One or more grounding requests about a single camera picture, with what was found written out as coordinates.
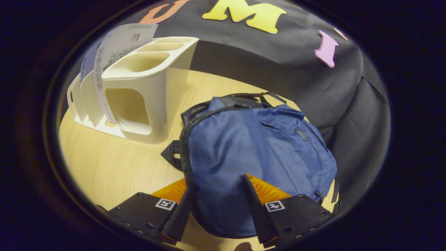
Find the white plastic bookshelf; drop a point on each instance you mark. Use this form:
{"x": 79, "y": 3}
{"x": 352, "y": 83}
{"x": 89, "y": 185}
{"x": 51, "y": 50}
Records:
{"x": 139, "y": 104}

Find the white book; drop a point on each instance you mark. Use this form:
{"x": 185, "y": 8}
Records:
{"x": 122, "y": 42}

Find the blue schoolbag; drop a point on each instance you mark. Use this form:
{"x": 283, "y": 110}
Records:
{"x": 244, "y": 146}

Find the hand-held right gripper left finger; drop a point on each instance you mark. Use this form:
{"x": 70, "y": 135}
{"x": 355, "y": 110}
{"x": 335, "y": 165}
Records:
{"x": 177, "y": 223}

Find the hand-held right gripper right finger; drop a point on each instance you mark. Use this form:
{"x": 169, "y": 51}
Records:
{"x": 259, "y": 223}

